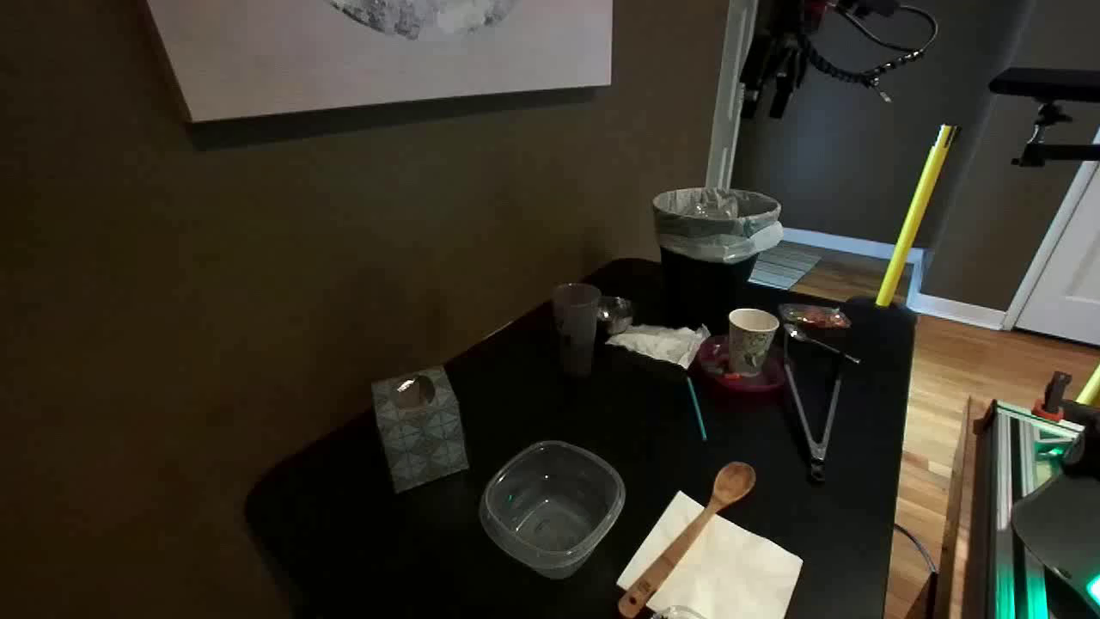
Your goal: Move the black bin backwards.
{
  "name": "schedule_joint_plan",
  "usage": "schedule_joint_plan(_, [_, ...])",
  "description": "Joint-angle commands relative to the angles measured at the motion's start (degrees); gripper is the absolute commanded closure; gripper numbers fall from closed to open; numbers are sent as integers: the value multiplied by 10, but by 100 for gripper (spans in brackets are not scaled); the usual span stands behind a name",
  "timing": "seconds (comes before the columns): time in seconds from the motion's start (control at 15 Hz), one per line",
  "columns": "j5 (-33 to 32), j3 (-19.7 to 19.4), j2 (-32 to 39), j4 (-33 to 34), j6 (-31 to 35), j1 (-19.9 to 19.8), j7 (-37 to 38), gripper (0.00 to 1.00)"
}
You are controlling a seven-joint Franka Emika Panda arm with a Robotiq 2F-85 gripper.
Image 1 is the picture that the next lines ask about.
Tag black trash bin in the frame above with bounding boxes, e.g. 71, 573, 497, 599
654, 187, 786, 332

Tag white plastic bin liner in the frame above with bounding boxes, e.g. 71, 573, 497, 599
654, 187, 784, 266

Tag translucent plastic tumbler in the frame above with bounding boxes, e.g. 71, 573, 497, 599
554, 283, 601, 379

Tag small steel bowl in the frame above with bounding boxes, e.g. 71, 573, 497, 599
597, 295, 634, 332

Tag crumpled white tissue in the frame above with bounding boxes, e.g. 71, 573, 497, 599
607, 322, 708, 369

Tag maroon plate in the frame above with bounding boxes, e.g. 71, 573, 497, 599
694, 336, 784, 394

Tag blue straw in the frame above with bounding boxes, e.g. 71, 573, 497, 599
685, 373, 708, 442

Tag clear plastic food container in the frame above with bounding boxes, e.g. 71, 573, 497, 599
477, 439, 625, 580

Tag patterned paper cup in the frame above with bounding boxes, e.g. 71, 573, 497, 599
726, 307, 779, 373

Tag metal spoon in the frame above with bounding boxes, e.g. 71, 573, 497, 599
784, 322, 862, 369

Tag wooden spoon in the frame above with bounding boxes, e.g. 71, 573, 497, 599
618, 461, 756, 619

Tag snack packet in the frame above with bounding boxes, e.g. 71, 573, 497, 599
776, 304, 851, 330

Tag black metal tongs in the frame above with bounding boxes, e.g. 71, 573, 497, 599
784, 336, 844, 483

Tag white paper napkin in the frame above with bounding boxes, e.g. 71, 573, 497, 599
648, 517, 805, 619

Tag white door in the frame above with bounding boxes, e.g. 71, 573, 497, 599
1017, 161, 1100, 344

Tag yellow broom handle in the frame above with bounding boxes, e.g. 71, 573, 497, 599
873, 122, 956, 308

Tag white wall canvas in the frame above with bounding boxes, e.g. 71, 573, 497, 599
145, 0, 615, 122

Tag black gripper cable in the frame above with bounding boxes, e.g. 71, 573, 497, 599
801, 0, 941, 110

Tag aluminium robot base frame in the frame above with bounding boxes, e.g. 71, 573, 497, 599
961, 401, 1087, 619

